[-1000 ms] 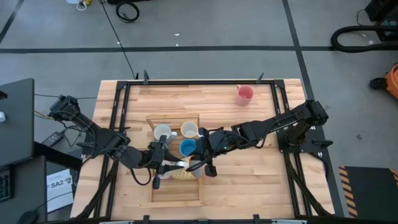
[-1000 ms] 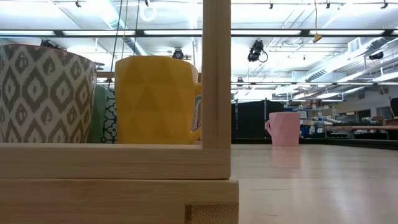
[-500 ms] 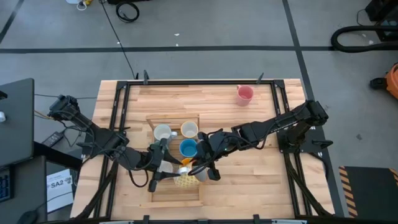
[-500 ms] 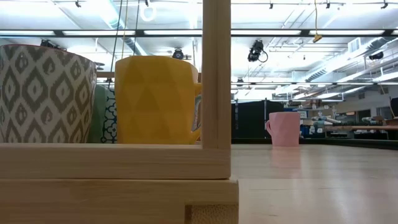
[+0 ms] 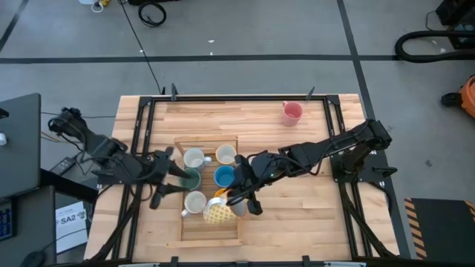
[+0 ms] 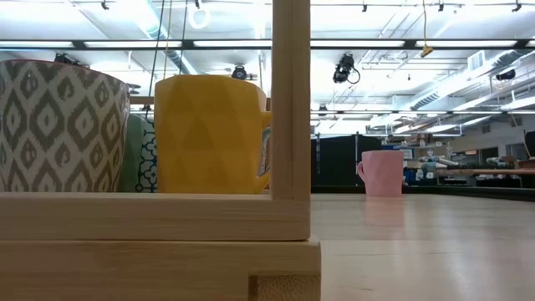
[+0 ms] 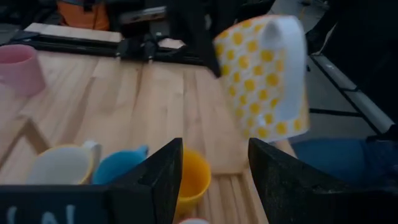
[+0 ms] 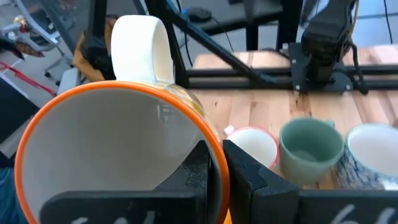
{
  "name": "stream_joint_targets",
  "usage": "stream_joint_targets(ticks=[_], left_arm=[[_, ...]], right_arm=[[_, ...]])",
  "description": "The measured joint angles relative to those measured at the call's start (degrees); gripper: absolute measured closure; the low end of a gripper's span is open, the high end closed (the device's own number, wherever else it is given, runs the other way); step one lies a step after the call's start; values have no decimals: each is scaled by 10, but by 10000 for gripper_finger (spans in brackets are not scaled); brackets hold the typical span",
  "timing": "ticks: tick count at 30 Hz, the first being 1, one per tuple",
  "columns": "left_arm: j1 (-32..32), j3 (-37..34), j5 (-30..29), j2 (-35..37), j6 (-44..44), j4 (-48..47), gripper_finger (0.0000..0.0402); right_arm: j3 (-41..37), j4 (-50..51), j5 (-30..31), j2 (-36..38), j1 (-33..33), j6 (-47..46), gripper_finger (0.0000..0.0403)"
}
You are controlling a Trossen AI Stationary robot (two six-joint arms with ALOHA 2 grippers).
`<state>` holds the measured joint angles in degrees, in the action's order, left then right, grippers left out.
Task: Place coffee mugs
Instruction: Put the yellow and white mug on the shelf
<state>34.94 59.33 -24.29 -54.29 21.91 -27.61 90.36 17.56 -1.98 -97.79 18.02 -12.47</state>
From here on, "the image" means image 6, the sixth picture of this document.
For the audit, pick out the black partition panels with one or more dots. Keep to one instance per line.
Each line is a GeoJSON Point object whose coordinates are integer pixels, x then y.
{"type": "Point", "coordinates": [338, 161]}

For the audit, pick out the floral patterned mug yellow rim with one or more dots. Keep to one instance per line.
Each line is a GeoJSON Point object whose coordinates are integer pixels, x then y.
{"type": "Point", "coordinates": [265, 154]}

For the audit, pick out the wooden slatted tray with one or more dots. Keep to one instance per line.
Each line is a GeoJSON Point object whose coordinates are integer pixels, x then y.
{"type": "Point", "coordinates": [146, 217]}

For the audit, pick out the yellow faceted mug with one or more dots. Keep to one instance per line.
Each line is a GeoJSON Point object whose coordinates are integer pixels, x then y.
{"type": "Point", "coordinates": [209, 134]}

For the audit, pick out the black overhead camera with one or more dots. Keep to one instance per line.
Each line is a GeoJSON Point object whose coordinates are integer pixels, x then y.
{"type": "Point", "coordinates": [344, 69]}

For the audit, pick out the white mug blue pattern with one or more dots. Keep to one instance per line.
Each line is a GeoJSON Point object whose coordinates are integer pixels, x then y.
{"type": "Point", "coordinates": [147, 167]}

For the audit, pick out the LED light bar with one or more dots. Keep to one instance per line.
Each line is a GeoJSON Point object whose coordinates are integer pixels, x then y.
{"type": "Point", "coordinates": [355, 43]}
{"type": "Point", "coordinates": [134, 44]}
{"type": "Point", "coordinates": [468, 43]}
{"type": "Point", "coordinates": [37, 44]}

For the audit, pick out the pink faceted mug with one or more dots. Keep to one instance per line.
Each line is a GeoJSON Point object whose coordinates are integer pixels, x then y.
{"type": "Point", "coordinates": [382, 173]}

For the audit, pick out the white mug grey diamond pattern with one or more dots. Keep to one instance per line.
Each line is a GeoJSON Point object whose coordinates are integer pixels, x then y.
{"type": "Point", "coordinates": [58, 125]}

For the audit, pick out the black round ceiling device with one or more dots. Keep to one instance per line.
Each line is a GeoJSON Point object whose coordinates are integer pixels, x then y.
{"type": "Point", "coordinates": [239, 72]}

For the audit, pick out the green faceted mug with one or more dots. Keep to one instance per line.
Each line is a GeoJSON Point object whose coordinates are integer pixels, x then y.
{"type": "Point", "coordinates": [131, 154]}

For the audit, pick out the cluttered long workbench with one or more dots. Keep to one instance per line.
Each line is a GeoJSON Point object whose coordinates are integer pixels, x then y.
{"type": "Point", "coordinates": [480, 171]}

